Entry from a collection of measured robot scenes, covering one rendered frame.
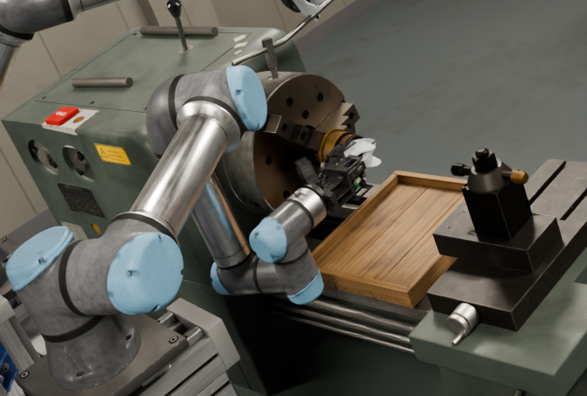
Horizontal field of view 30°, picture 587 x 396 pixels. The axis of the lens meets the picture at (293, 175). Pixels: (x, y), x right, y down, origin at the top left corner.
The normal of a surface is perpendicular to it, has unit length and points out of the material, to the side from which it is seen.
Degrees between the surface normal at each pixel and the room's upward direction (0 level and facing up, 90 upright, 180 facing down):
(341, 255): 0
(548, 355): 0
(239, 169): 74
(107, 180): 90
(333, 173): 90
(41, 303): 90
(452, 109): 0
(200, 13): 90
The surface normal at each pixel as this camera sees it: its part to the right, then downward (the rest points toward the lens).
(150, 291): 0.83, -0.01
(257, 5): 0.60, 0.18
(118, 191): -0.63, 0.56
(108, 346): 0.56, -0.14
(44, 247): -0.46, -0.80
